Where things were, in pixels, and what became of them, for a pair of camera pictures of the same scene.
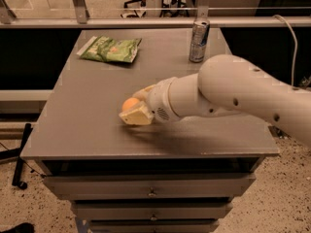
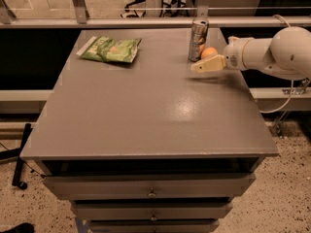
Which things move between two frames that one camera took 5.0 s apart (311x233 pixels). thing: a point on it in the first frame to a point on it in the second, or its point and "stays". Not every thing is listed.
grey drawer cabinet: [175, 176] stays
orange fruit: [129, 104] to [208, 51]
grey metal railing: [80, 19] stays
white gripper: [159, 101] to [232, 58]
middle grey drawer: [150, 210] stays
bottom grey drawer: [153, 225] stays
